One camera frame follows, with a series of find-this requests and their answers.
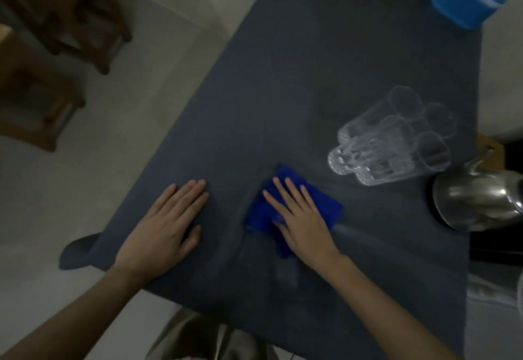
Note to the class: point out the person's left hand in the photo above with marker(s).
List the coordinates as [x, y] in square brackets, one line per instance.
[155, 237]

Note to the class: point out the person's right hand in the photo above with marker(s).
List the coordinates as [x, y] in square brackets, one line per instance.
[306, 229]

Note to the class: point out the person's left little finger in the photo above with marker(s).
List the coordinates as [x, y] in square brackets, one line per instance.
[161, 202]

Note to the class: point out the person's right middle finger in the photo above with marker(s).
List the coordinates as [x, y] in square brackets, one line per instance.
[286, 196]

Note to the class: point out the person's left middle finger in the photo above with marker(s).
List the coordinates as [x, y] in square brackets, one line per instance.
[189, 200]

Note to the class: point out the person's right thumb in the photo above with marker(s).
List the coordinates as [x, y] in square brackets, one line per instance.
[280, 228]

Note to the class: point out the person's left thumb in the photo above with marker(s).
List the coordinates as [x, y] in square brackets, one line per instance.
[191, 240]

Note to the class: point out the person's right little finger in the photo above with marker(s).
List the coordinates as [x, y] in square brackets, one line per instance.
[311, 201]

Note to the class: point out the blue cleaning cloth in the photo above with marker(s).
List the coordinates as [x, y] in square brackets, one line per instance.
[327, 204]

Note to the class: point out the person's left forearm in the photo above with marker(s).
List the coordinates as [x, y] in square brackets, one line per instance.
[69, 323]

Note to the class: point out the person's right forearm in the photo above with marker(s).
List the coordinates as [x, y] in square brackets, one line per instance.
[380, 314]

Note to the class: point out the clear drinking glass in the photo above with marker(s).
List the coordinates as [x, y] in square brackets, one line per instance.
[408, 163]
[367, 147]
[439, 118]
[384, 108]

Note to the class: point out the person's beige trousers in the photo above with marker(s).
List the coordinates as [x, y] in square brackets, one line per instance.
[192, 339]

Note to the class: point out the dark blue tablecloth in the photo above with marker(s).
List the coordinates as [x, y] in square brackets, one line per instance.
[310, 65]

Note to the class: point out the steel kettle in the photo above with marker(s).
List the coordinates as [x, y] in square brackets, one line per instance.
[478, 196]

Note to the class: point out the brown wooden board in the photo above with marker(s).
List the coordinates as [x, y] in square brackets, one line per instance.
[492, 151]

